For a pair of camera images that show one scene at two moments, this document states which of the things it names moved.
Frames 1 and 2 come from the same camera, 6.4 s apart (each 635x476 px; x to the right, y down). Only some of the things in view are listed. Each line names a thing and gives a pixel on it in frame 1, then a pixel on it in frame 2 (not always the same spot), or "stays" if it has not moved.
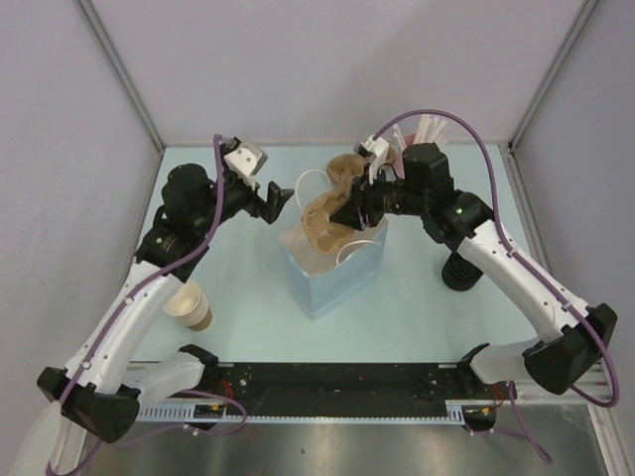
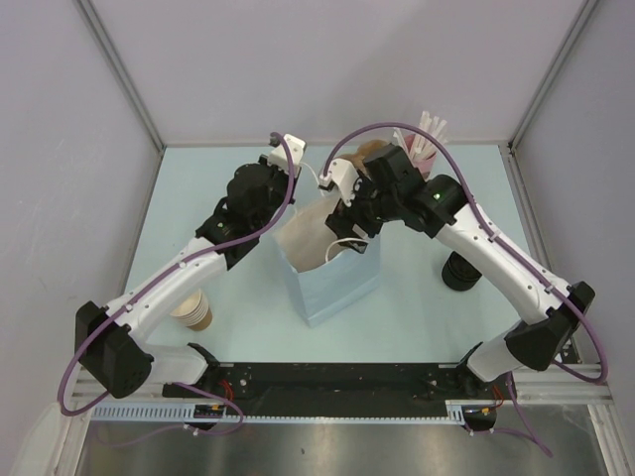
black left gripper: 269,208 → 277,171
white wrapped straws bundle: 429,130 stays
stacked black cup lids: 458,274 stays
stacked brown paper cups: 189,305 stays
